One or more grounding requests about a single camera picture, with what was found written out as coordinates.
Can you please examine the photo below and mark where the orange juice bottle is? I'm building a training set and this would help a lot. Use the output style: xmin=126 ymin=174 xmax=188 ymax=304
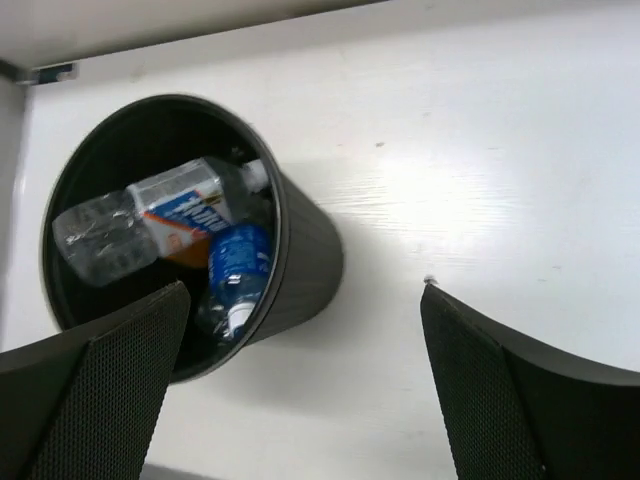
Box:
xmin=165 ymin=239 xmax=210 ymax=269

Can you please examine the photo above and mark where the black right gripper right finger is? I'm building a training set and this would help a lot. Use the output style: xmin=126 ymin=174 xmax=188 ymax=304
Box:
xmin=420 ymin=281 xmax=639 ymax=479

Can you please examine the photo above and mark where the white orange label bottle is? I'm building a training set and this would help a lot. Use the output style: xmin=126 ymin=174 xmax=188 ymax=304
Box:
xmin=52 ymin=157 xmax=270 ymax=287

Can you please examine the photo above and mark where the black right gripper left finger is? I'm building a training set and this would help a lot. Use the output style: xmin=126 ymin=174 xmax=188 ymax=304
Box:
xmin=1 ymin=282 xmax=190 ymax=479

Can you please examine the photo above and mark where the blue label water bottle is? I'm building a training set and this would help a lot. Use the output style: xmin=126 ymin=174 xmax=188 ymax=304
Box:
xmin=195 ymin=222 xmax=272 ymax=343

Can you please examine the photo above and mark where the black plastic waste bin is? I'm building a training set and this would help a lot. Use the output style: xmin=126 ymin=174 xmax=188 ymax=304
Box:
xmin=42 ymin=95 xmax=344 ymax=382

